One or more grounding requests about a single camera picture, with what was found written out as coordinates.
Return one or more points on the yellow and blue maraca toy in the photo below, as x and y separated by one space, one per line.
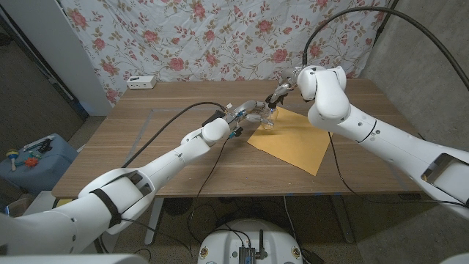
12 155

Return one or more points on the black toy piece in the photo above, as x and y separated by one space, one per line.
44 145

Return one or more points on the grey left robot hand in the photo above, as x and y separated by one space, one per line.
247 108

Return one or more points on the blue storage box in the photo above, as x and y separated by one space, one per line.
44 172

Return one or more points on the black round floor disc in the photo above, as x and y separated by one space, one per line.
177 206

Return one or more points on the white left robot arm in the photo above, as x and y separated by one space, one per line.
157 168

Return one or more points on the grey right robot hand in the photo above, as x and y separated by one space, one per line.
291 78

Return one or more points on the yellow paper envelope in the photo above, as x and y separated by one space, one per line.
293 143

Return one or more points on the white table leg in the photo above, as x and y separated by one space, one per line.
153 223

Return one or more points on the black backdrop pole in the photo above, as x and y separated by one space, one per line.
384 16

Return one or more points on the clear plastic dispenser bottle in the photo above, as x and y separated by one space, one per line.
270 121

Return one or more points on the white power strip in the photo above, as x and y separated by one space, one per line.
141 82

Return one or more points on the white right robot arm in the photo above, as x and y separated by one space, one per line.
366 124

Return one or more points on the floral rose backdrop cloth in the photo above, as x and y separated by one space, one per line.
227 40

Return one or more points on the white robot torso rim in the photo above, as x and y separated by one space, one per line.
73 259

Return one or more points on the grey table leg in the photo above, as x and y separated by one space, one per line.
342 220

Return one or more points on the white robot torso base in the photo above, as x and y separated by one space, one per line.
227 243

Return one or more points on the white cabinet panel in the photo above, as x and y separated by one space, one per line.
62 47

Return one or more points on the orange toy piece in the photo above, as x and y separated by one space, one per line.
31 162

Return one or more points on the white flat tool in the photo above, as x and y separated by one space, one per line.
36 143

